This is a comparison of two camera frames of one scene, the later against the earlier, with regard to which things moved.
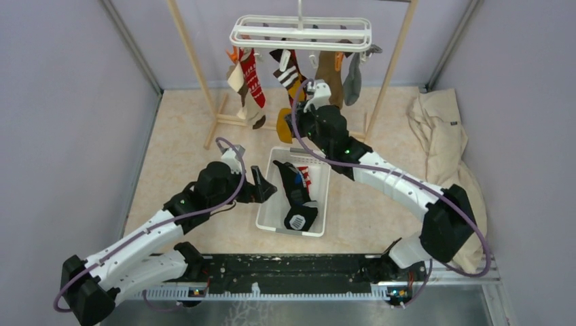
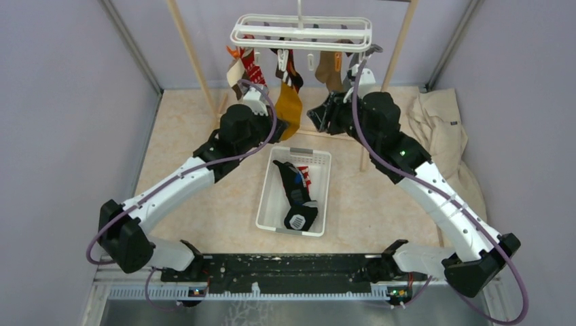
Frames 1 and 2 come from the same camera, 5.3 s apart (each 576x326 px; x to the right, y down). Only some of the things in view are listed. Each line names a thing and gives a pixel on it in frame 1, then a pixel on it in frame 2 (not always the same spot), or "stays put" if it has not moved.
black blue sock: (303, 212) stays put
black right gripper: (301, 115) → (330, 112)
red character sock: (304, 170) stays put
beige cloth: (436, 115) stays put
